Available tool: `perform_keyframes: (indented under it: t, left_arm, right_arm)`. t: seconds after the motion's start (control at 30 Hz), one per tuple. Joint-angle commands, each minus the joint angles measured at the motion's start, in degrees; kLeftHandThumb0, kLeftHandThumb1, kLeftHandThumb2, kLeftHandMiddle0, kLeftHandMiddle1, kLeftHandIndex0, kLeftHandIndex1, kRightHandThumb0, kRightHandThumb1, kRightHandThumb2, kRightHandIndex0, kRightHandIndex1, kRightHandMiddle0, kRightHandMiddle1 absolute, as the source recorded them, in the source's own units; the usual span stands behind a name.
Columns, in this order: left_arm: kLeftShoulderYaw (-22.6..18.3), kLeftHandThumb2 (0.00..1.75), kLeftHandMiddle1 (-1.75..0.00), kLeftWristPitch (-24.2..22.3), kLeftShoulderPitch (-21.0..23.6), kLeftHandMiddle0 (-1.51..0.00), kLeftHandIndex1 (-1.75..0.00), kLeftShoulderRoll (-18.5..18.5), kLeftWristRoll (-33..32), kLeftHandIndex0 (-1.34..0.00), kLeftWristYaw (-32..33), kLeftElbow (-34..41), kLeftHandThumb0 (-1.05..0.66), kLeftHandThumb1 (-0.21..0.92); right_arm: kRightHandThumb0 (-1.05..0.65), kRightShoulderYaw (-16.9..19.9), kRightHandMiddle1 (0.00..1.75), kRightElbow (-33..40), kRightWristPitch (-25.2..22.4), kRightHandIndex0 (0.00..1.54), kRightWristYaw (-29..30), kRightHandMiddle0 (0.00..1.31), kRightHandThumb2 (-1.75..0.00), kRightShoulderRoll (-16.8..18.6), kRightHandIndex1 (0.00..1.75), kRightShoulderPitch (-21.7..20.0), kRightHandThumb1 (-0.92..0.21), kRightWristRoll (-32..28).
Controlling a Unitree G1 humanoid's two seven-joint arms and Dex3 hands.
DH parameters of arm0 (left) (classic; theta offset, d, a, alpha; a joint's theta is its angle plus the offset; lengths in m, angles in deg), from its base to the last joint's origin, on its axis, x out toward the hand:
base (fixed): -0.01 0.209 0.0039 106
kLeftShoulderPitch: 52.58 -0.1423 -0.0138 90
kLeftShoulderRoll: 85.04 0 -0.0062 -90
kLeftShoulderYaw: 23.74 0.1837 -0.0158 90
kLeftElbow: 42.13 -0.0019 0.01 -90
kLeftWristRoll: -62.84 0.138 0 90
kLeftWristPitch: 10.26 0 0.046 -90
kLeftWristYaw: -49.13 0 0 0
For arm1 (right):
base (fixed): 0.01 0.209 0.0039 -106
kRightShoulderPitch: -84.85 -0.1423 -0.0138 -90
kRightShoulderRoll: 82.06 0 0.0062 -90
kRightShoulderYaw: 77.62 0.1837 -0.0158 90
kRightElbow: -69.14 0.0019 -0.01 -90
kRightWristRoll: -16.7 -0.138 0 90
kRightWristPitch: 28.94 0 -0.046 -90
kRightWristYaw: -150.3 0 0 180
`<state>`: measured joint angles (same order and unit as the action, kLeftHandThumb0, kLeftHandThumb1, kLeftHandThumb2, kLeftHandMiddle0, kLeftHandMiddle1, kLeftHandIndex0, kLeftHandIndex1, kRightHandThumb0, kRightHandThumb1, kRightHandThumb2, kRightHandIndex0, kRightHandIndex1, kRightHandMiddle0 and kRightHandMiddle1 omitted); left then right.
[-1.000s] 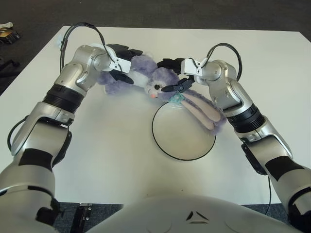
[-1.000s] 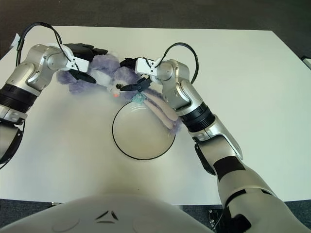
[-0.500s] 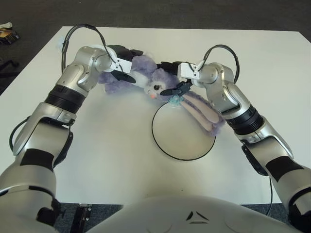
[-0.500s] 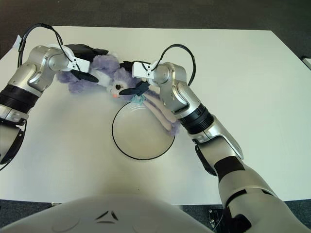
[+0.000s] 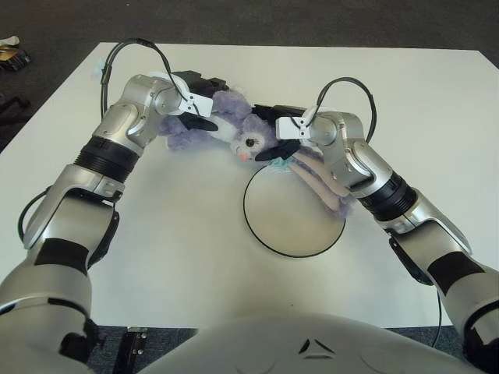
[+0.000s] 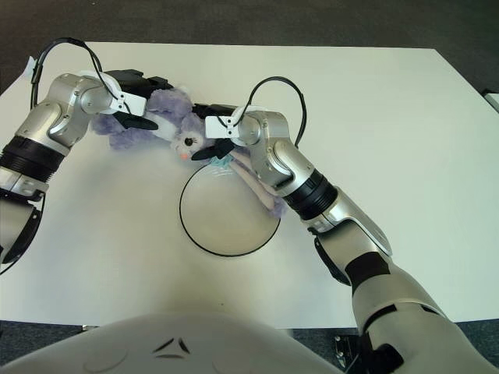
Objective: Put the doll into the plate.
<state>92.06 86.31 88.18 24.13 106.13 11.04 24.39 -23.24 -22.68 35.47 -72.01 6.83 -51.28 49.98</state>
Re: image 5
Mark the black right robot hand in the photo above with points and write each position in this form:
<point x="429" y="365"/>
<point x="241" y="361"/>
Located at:
<point x="284" y="150"/>

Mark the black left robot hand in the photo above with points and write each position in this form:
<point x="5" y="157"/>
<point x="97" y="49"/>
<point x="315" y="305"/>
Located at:
<point x="199" y="82"/>

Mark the purple plush bunny doll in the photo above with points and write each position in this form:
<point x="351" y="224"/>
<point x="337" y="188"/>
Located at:
<point x="257" y="126"/>

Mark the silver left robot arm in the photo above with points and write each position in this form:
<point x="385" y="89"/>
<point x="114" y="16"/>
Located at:
<point x="117" y="128"/>

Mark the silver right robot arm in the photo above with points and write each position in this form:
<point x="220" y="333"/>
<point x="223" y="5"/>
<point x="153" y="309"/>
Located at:
<point x="358" y="159"/>

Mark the white plate with black rim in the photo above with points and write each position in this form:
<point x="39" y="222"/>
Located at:
<point x="288" y="218"/>

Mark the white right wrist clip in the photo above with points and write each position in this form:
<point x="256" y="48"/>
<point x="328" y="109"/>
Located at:
<point x="290" y="128"/>

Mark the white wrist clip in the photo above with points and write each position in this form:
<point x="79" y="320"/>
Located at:
<point x="200" y="104"/>
<point x="290" y="128"/>

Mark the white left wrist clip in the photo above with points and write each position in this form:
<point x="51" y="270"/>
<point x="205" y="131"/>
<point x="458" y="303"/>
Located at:
<point x="200" y="104"/>

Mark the black yellow box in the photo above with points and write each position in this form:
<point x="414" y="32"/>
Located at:
<point x="15" y="58"/>

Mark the black floor stand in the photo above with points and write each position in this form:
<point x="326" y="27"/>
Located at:
<point x="15" y="105"/>

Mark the white crumpled object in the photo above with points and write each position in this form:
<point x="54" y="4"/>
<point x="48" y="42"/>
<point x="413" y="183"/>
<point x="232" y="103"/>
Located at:
<point x="9" y="40"/>

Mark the grey robot torso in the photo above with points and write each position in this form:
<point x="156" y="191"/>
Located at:
<point x="273" y="346"/>

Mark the black under-table bracket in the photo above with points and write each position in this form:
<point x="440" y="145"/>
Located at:
<point x="132" y="350"/>

